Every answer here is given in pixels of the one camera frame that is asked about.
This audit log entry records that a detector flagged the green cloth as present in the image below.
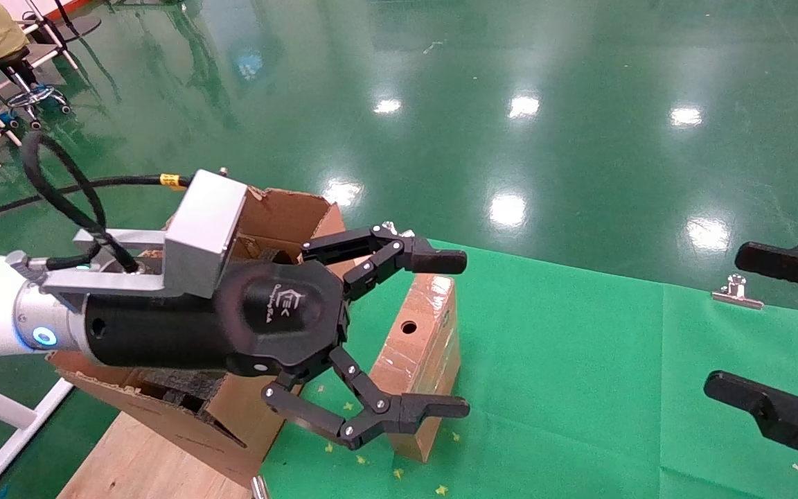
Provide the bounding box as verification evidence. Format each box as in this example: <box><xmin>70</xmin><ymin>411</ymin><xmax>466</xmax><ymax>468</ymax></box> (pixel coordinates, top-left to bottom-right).
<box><xmin>260</xmin><ymin>236</ymin><xmax>798</xmax><ymax>499</ymax></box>

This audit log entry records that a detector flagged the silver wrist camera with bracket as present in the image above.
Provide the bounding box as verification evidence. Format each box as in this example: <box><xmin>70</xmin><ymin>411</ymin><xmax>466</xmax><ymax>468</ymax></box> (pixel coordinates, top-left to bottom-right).
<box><xmin>42</xmin><ymin>168</ymin><xmax>248</xmax><ymax>296</ymax></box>

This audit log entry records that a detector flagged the black braided camera cable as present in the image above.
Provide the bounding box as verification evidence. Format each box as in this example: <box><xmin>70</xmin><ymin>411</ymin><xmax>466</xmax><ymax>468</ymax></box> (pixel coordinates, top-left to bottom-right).
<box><xmin>0</xmin><ymin>132</ymin><xmax>192</xmax><ymax>274</ymax></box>

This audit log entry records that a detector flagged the black floor stand base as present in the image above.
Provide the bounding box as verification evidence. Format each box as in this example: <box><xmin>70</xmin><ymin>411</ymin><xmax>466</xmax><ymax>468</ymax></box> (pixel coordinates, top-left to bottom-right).
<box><xmin>53</xmin><ymin>0</ymin><xmax>103</xmax><ymax>40</ymax></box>

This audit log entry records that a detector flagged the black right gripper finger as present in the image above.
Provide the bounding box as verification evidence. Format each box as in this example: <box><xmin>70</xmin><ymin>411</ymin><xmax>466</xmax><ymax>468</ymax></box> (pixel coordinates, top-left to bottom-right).
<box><xmin>704</xmin><ymin>371</ymin><xmax>798</xmax><ymax>484</ymax></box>
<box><xmin>735</xmin><ymin>241</ymin><xmax>798</xmax><ymax>303</ymax></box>

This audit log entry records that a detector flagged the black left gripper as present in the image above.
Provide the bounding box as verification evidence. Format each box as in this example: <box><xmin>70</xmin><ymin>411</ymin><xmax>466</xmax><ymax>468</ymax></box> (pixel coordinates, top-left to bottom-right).
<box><xmin>84</xmin><ymin>223</ymin><xmax>471</xmax><ymax>450</ymax></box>

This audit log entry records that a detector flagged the small taped cardboard box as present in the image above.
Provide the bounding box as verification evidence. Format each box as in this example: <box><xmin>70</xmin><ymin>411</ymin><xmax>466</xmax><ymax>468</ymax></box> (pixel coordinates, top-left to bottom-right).
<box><xmin>369</xmin><ymin>273</ymin><xmax>462</xmax><ymax>464</ymax></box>

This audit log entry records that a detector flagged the black stool with chrome base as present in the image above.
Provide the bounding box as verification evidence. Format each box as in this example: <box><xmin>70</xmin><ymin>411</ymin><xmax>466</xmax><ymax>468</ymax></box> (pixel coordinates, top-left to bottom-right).
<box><xmin>0</xmin><ymin>45</ymin><xmax>73</xmax><ymax>131</ymax></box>

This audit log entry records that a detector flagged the large open cardboard carton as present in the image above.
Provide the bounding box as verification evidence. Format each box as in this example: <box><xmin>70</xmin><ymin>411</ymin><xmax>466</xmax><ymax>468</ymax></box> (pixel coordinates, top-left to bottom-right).
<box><xmin>46</xmin><ymin>186</ymin><xmax>365</xmax><ymax>487</ymax></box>

